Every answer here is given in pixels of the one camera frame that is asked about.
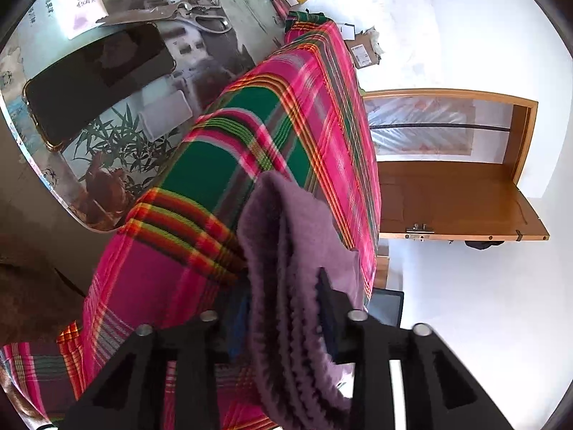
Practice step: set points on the metal scissors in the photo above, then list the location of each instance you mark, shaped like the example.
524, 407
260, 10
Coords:
188, 11

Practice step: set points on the white purple packet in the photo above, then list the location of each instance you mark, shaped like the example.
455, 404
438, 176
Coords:
78, 0

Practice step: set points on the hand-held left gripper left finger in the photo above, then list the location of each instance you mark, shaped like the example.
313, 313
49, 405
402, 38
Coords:
232, 336

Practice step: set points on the metal door lock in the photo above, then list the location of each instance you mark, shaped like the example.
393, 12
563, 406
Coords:
418, 232

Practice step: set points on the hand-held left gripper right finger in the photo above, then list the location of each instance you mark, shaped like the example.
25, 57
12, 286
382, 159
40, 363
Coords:
332, 327

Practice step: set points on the clear printed door curtain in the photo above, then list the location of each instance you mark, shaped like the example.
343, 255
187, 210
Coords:
425, 125

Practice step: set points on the black mesh office chair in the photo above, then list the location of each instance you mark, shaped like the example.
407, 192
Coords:
385, 308

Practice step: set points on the black smartphone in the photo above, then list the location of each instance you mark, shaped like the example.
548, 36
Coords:
98, 80

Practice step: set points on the wooden board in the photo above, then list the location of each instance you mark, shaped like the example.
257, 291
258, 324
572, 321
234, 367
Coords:
381, 271

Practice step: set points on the clear plastic case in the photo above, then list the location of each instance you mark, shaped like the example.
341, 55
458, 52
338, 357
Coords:
165, 114

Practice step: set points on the cardboard box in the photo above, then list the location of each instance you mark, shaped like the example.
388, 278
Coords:
363, 49

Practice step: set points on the dark hanging bag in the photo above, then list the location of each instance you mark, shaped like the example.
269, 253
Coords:
483, 244

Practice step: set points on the purple fleece garment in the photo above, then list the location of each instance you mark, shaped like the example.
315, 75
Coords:
286, 255

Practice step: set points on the pink green plaid blanket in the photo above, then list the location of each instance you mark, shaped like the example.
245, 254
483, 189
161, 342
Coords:
215, 165

